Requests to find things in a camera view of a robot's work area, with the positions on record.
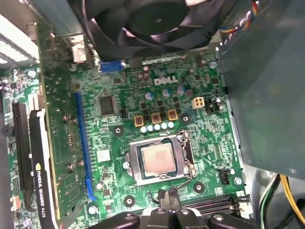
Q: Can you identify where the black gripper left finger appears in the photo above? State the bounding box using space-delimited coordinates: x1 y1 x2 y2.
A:
87 189 171 229

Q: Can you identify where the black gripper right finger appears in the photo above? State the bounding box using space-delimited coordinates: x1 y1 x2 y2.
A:
168 187 258 229

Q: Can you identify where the silver CPU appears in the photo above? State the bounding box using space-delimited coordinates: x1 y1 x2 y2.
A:
140 143 180 178

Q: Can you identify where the black RAM slot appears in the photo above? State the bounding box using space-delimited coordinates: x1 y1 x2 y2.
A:
182 194 234 207
196 202 239 217

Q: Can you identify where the metal socket cover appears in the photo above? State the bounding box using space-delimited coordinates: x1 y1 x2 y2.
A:
128 134 193 187

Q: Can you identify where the thin metal locking lever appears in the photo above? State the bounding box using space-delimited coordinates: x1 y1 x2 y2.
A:
147 130 197 205

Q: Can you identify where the green motherboard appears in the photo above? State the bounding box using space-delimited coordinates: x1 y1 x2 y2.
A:
0 47 250 229

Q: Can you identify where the blue expansion slot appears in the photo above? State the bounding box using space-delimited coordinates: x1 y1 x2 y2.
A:
74 92 98 201

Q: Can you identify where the white board power socket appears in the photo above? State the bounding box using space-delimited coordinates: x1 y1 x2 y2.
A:
191 96 206 110

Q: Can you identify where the black chipset chip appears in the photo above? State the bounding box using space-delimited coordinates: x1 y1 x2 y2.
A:
98 95 117 117

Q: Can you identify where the black graphics card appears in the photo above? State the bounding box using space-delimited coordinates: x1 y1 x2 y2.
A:
28 21 94 229

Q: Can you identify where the black expansion slot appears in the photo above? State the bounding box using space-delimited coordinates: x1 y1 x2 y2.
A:
11 102 34 208

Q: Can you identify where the grey power supply unit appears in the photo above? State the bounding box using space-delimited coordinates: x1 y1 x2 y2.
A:
217 0 305 177

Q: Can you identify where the blue board connector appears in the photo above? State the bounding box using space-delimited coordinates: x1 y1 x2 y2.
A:
99 60 124 73

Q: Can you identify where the black case fan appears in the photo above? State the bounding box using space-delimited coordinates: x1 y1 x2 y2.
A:
80 0 237 61

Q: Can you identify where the black PC case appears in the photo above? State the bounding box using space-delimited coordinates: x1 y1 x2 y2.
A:
0 0 305 229

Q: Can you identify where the green wire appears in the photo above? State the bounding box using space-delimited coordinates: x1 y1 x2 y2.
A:
258 177 282 217

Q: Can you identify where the yellow wire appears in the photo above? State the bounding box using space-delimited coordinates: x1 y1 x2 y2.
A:
279 174 305 226

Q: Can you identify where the coloured fan wire bundle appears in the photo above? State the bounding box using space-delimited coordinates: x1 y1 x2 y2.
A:
218 0 261 38

